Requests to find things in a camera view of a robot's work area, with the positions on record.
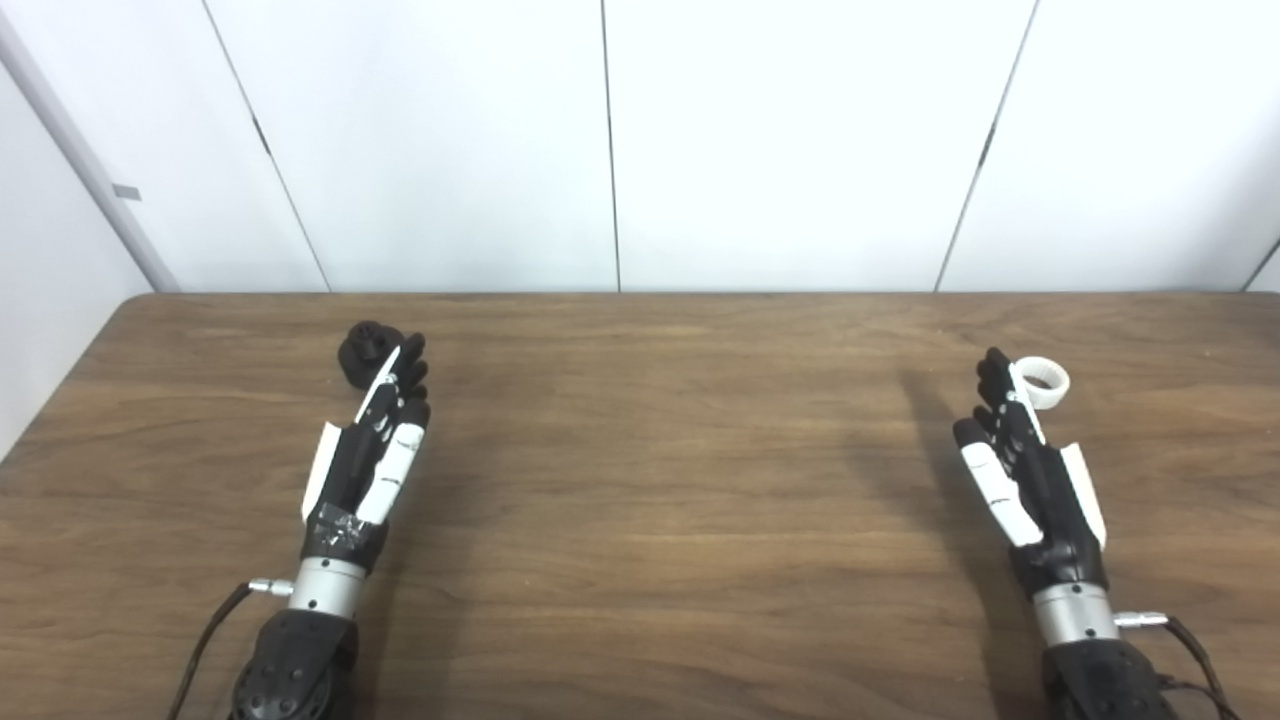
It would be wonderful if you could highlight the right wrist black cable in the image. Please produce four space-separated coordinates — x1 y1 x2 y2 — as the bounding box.
1115 612 1241 720

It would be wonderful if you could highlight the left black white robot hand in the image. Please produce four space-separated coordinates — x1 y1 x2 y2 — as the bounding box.
300 333 433 577

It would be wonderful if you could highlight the round black part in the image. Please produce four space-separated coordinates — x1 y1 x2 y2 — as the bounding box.
338 321 406 391

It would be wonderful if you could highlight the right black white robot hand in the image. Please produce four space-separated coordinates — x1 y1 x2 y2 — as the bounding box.
952 347 1111 601

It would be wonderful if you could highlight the white ring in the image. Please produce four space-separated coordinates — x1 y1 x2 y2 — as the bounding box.
1010 356 1071 411

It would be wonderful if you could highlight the grey wall corner strip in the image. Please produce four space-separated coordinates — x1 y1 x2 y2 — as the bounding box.
0 8 182 293

